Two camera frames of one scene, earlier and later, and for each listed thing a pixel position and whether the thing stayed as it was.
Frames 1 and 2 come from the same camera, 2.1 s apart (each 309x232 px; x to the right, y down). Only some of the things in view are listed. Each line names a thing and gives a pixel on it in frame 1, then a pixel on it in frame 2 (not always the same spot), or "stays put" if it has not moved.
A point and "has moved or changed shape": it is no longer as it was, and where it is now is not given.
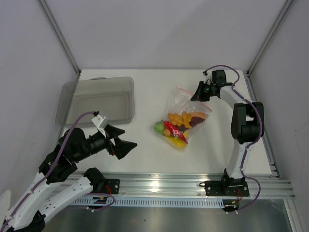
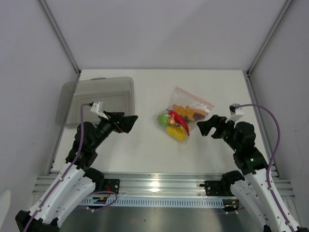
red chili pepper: (174, 130) to (179, 120)
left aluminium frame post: (61, 36) stays put
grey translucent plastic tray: (114, 97) stays put
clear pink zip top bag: (184, 116) has moved or changed shape
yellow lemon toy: (178, 143) to (178, 132)
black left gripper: (121, 147) to (125, 123)
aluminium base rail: (273, 185) stays put
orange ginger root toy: (183, 119) to (186, 111)
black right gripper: (198, 95) to (205, 126)
